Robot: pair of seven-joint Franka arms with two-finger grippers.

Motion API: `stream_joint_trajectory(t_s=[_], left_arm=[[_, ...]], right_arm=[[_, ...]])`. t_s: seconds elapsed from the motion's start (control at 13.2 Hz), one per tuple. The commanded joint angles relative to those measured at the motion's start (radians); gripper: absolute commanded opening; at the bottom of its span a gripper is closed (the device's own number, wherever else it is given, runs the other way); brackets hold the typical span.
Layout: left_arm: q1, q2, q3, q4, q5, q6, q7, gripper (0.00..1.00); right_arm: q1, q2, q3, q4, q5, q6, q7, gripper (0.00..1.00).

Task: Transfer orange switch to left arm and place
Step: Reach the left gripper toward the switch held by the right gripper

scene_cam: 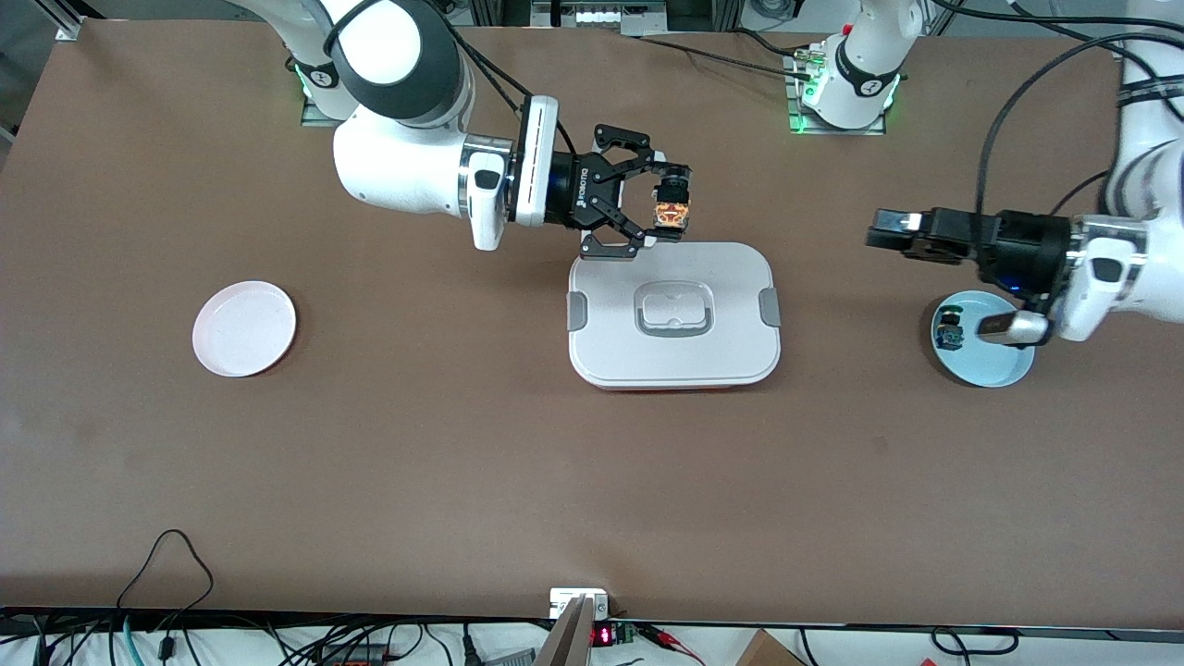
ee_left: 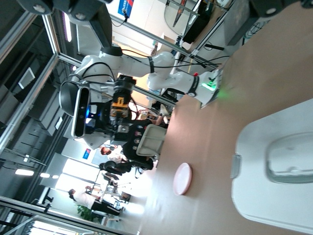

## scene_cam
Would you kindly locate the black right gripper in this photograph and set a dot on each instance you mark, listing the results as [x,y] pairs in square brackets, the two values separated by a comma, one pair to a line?
[580,192]

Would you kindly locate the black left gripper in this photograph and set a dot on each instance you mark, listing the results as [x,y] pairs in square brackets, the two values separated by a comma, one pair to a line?
[1025,244]

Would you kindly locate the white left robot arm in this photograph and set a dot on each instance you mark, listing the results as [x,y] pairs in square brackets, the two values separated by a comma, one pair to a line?
[1138,268]

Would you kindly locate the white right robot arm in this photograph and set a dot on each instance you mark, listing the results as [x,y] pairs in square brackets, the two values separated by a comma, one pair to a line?
[398,176]

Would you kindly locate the white lunch box grey clips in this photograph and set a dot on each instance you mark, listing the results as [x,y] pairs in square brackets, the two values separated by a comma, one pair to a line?
[675,361]

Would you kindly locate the brown cardboard box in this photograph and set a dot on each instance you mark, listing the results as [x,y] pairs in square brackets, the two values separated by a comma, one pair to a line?
[768,652]

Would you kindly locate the light blue round plate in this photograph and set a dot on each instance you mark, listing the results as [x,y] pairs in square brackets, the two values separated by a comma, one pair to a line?
[990,365]

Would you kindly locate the white round plate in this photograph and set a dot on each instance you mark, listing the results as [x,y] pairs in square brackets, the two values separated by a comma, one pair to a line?
[244,328]

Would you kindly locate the red digit display module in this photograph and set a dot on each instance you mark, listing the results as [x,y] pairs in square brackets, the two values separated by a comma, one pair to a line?
[606,635]

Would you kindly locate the grey aluminium bar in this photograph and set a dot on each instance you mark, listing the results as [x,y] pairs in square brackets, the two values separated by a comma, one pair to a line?
[569,643]

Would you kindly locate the blue green push-button switch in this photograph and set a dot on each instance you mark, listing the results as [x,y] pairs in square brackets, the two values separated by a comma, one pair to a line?
[949,333]

